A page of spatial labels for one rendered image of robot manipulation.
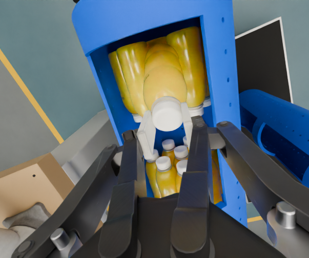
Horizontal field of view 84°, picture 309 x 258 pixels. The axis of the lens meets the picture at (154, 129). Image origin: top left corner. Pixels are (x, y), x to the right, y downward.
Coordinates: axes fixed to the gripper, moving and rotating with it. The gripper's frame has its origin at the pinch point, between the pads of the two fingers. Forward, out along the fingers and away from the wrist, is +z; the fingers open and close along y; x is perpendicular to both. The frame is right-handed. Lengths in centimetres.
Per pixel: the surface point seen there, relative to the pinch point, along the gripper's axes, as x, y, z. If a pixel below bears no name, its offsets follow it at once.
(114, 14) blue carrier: 13.5, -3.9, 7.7
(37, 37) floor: 46, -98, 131
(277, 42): -4, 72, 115
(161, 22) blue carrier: 11.0, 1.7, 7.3
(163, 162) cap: -17.6, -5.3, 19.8
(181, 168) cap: -17.3, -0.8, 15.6
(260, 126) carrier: -38, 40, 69
